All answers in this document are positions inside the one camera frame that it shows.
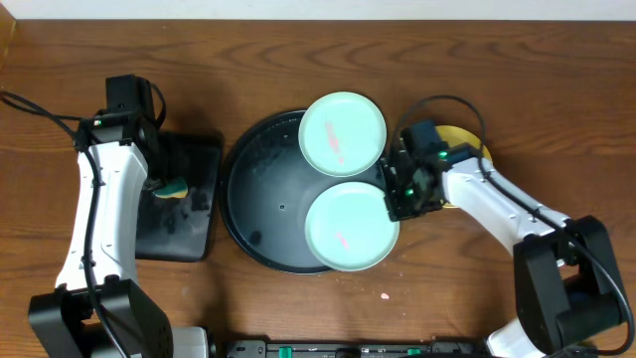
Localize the green yellow sponge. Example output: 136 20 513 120
153 177 189 199

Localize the yellow plate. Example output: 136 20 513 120
435 125 493 209

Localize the mint plate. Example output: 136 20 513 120
304 182 399 271
298 91 388 177

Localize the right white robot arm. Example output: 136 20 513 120
381 141 635 357

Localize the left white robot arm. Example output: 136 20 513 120
28 112 210 357

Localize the black rectangular tray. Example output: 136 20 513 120
135 132 224 263

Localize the black round tray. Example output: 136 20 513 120
220 110 385 274

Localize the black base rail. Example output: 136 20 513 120
225 340 492 358

